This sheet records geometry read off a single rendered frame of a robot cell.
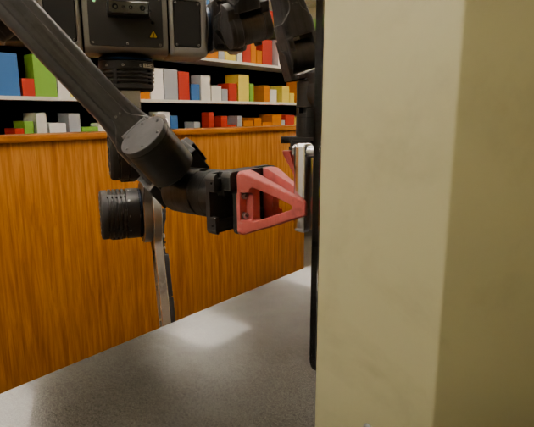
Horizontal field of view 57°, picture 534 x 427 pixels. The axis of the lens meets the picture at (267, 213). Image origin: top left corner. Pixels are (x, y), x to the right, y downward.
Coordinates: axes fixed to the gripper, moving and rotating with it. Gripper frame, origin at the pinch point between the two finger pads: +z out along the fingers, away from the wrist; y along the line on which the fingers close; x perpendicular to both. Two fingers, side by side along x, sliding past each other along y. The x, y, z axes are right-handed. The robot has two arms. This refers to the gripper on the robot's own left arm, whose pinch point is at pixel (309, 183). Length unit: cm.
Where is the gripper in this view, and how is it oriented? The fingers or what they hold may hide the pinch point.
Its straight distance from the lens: 98.3
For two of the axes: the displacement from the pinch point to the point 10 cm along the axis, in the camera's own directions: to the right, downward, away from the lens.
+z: 0.0, 9.8, 1.9
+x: 6.4, -1.5, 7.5
